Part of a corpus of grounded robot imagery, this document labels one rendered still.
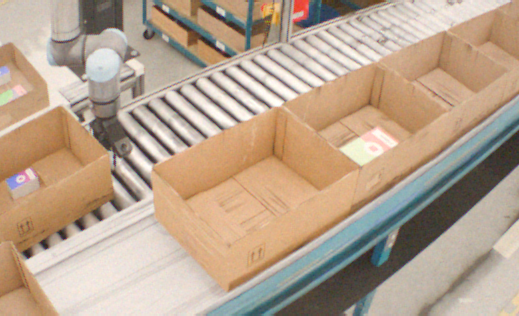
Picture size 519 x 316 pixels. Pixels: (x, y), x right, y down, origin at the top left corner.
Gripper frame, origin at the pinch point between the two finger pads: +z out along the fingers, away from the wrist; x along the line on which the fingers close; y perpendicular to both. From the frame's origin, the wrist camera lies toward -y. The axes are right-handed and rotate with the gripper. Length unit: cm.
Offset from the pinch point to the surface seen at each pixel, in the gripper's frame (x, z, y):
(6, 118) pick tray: 19.8, 1.3, 45.5
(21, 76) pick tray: 4, 4, 70
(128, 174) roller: -4.4, 5.2, -0.2
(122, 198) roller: 2.3, 5.3, -7.4
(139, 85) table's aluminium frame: -36, 13, 45
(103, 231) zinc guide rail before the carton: 18.7, -8.9, -26.6
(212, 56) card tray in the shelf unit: -113, 61, 101
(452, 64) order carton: -112, -14, -35
